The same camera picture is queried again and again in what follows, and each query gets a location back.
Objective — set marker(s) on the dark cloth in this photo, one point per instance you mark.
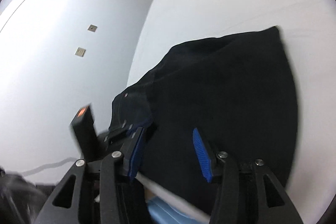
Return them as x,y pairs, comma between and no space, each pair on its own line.
18,197

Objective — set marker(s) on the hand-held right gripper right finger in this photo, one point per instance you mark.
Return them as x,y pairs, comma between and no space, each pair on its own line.
202,155

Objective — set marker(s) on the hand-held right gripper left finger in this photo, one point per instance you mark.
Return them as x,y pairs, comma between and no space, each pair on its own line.
135,155

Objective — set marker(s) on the person's blue jeans leg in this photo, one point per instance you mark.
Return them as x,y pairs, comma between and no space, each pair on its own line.
168,213

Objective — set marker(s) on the black pants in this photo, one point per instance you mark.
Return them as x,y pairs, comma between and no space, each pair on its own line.
223,108

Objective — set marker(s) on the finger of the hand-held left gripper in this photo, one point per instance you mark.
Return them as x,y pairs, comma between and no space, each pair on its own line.
118,136

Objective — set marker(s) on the metal wall socket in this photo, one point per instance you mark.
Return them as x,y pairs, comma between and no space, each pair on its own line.
80,52
92,28

